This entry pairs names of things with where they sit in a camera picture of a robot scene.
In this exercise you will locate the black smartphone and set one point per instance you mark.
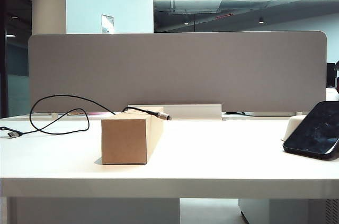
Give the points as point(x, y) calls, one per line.
point(315, 131)

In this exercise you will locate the white phone stand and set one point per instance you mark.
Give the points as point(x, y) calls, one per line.
point(292, 126)

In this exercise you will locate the grey desk divider panel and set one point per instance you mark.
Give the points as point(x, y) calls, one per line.
point(185, 70)

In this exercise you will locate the brown cardboard box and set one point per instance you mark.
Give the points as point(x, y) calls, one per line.
point(124, 142)

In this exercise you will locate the pink flat item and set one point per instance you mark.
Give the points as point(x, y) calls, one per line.
point(96, 113)

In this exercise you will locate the black ceiling spot lamp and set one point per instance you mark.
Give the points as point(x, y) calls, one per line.
point(186, 22)
point(261, 20)

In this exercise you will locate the black computer monitor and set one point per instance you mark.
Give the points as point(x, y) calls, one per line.
point(331, 74)

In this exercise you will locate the framed wall sign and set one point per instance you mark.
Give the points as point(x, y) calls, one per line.
point(107, 24)

